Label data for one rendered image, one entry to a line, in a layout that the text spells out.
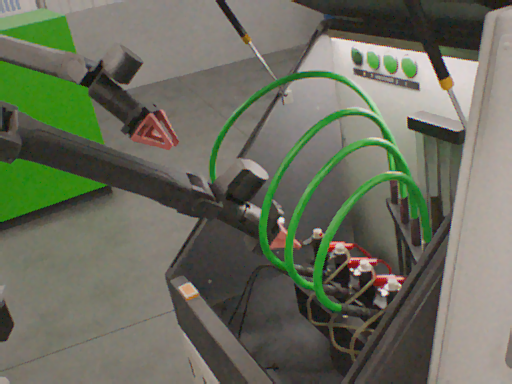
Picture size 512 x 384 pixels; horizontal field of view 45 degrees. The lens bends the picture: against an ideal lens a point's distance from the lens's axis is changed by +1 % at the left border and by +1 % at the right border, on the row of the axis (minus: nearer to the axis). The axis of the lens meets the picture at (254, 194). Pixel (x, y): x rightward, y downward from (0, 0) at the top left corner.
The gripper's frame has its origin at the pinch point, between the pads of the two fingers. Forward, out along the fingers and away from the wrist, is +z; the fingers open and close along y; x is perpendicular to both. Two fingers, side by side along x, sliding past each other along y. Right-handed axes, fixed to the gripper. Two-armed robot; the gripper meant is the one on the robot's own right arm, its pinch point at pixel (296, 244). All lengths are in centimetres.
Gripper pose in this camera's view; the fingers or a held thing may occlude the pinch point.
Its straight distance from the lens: 124.3
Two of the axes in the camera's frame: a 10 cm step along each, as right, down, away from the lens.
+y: 5.5, -8.0, -2.1
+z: 8.0, 4.5, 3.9
